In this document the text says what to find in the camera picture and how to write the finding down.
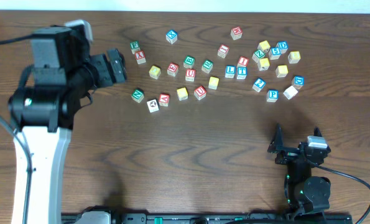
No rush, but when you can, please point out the green N block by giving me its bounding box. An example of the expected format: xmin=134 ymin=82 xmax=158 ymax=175
xmin=131 ymin=88 xmax=145 ymax=103

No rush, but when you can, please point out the red E block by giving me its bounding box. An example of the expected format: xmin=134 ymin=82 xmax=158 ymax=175
xmin=167 ymin=63 xmax=179 ymax=77

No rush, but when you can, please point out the red u block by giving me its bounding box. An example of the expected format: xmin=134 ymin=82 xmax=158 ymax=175
xmin=185 ymin=69 xmax=196 ymax=82
xmin=194 ymin=85 xmax=206 ymax=100

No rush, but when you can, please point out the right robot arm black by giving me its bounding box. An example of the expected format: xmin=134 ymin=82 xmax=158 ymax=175
xmin=267 ymin=125 xmax=331 ymax=219

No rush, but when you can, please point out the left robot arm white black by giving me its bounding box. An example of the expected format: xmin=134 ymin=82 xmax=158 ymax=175
xmin=8 ymin=20 xmax=127 ymax=223

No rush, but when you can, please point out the red Y block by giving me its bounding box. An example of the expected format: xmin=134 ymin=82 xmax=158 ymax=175
xmin=134 ymin=50 xmax=146 ymax=65

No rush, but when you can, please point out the green F block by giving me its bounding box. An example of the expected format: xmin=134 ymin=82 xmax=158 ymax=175
xmin=130 ymin=40 xmax=141 ymax=54

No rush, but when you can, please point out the yellow block left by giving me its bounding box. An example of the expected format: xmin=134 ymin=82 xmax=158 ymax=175
xmin=149 ymin=65 xmax=161 ymax=80

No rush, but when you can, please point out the plain wood block red 3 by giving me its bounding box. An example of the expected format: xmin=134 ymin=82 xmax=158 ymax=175
xmin=283 ymin=86 xmax=298 ymax=100

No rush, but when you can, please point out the blue P block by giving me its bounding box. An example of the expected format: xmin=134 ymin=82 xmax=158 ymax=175
xmin=266 ymin=90 xmax=279 ymax=103

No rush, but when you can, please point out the blue D block lower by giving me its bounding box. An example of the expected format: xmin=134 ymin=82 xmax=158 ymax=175
xmin=292 ymin=75 xmax=305 ymax=90

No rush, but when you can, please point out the blue d block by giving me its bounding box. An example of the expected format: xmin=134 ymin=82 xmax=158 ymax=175
xmin=276 ymin=41 xmax=289 ymax=54
xmin=292 ymin=75 xmax=305 ymax=90

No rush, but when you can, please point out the white picture block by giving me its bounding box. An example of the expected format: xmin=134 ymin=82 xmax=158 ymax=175
xmin=147 ymin=99 xmax=159 ymax=113

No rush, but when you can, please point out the red A block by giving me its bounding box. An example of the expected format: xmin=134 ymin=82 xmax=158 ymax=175
xmin=159 ymin=93 xmax=170 ymax=106

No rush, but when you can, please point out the blue 2 block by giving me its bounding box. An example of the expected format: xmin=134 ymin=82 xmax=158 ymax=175
xmin=252 ymin=78 xmax=266 ymax=92

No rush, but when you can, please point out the yellow S block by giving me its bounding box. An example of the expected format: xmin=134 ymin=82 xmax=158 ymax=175
xmin=275 ymin=65 xmax=289 ymax=78

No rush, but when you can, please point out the blue X block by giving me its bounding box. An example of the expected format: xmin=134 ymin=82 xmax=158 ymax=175
xmin=166 ymin=30 xmax=178 ymax=44

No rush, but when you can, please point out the yellow block lower middle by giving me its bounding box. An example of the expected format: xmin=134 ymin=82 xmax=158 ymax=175
xmin=177 ymin=87 xmax=188 ymax=101

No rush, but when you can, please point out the yellow 8 block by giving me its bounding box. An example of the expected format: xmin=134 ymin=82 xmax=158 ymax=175
xmin=288 ymin=51 xmax=301 ymax=64

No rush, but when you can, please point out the blue T block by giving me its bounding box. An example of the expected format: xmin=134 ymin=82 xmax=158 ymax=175
xmin=236 ymin=67 xmax=248 ymax=80

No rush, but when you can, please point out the yellow block hammer picture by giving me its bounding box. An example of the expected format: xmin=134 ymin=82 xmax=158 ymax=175
xmin=257 ymin=58 xmax=270 ymax=71

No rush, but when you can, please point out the green B block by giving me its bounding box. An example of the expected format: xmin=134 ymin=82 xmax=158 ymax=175
xmin=183 ymin=55 xmax=195 ymax=69

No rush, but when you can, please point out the blue L block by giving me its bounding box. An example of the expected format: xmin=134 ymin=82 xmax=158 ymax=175
xmin=224 ymin=65 xmax=236 ymax=78

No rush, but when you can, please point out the yellow O block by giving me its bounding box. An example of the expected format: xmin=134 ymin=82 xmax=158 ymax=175
xmin=208 ymin=76 xmax=220 ymax=90

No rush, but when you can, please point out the blue 5 block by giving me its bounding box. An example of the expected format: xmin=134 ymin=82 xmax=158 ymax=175
xmin=268 ymin=47 xmax=281 ymax=60

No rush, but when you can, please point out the red I block lower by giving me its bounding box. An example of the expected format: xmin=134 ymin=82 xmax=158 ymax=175
xmin=237 ymin=56 xmax=249 ymax=67

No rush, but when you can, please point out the red i block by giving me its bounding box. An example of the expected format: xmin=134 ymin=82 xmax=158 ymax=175
xmin=237 ymin=56 xmax=249 ymax=67
xmin=217 ymin=44 xmax=229 ymax=58

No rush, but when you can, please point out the green Z block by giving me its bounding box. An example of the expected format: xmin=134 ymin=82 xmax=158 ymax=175
xmin=252 ymin=49 xmax=265 ymax=63

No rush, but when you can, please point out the blue D block upper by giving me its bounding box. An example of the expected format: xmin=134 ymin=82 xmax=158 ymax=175
xmin=276 ymin=41 xmax=289 ymax=54

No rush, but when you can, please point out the green R block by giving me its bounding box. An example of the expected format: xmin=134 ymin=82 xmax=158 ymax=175
xmin=201 ymin=60 xmax=213 ymax=73

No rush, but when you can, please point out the yellow block top cluster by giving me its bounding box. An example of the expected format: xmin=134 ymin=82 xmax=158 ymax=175
xmin=257 ymin=40 xmax=271 ymax=53

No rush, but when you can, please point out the red I block upper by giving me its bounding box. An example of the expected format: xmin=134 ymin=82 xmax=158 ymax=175
xmin=217 ymin=44 xmax=229 ymax=58

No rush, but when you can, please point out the red H block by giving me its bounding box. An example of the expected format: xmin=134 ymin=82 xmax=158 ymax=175
xmin=230 ymin=26 xmax=243 ymax=40

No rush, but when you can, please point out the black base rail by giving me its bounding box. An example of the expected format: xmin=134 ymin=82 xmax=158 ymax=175
xmin=61 ymin=207 xmax=353 ymax=224

